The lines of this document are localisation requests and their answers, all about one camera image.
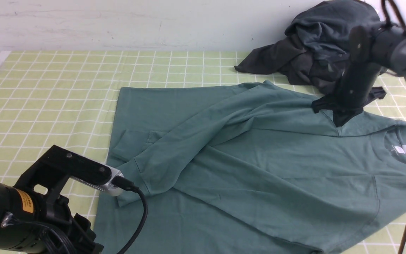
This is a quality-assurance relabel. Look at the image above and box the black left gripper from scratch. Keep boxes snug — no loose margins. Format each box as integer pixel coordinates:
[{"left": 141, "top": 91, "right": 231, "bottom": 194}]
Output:
[{"left": 14, "top": 145, "right": 114, "bottom": 254}]

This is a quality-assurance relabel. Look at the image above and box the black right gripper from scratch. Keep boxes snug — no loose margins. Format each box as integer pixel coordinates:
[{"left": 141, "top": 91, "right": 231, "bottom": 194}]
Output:
[{"left": 312, "top": 62, "right": 387, "bottom": 127}]

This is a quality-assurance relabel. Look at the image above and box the green long-sleeved shirt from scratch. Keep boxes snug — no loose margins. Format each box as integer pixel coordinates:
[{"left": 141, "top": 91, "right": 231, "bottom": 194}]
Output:
[{"left": 107, "top": 81, "right": 406, "bottom": 254}]

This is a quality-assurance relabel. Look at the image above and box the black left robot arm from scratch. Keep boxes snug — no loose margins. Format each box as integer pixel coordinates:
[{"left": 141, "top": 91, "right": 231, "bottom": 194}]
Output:
[{"left": 0, "top": 146, "right": 120, "bottom": 254}]

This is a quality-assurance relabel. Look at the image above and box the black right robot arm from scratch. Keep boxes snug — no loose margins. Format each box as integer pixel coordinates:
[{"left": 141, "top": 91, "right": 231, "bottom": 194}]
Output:
[{"left": 311, "top": 23, "right": 406, "bottom": 127}]

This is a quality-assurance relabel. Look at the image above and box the dark grey crumpled garment pile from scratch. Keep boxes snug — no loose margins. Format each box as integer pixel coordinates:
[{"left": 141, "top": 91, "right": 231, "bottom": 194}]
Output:
[{"left": 235, "top": 0, "right": 380, "bottom": 95}]

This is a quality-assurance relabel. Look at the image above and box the green white checkered tablecloth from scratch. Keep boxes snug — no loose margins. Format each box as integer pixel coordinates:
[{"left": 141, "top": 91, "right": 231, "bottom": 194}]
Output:
[{"left": 0, "top": 50, "right": 406, "bottom": 254}]

